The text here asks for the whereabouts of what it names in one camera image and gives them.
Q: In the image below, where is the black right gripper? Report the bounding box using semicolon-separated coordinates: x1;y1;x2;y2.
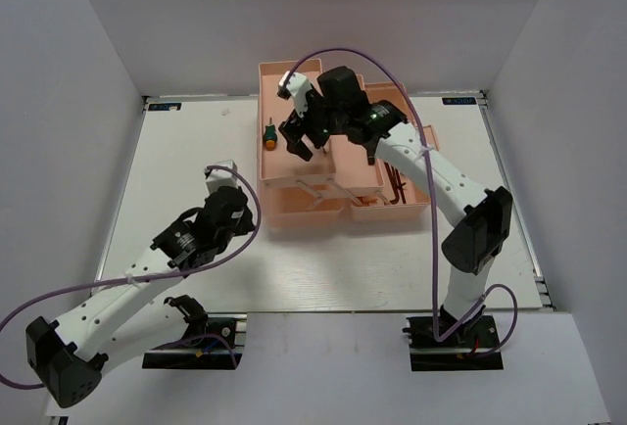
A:
279;85;348;162

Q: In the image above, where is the green orange stubby screwdriver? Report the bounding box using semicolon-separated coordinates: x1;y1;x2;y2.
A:
263;118;278;151

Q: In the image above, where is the pink plastic toolbox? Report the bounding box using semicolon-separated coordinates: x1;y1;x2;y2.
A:
257;61;430;230

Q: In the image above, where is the large brown hex key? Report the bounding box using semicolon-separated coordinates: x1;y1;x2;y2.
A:
384;163;404;205

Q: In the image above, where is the small brown hex key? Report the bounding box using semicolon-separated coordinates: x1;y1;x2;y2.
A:
390;169;407;205

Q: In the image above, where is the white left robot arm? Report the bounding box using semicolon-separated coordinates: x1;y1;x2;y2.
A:
25;161;261;408

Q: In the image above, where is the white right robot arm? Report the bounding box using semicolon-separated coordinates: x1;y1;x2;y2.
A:
277;67;512;346

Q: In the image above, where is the white front cover board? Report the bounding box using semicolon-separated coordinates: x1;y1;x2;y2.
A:
67;313;608;424

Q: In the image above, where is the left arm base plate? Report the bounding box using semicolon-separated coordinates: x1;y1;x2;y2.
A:
142;314;247;371

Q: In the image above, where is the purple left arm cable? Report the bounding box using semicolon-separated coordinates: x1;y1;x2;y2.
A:
0;165;263;391

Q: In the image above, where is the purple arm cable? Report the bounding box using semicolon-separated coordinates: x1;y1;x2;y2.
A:
286;48;519;358
0;165;263;391

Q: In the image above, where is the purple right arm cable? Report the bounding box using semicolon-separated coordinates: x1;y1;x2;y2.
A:
286;48;519;358

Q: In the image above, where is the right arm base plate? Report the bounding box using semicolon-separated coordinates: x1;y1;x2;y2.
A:
402;315;504;372

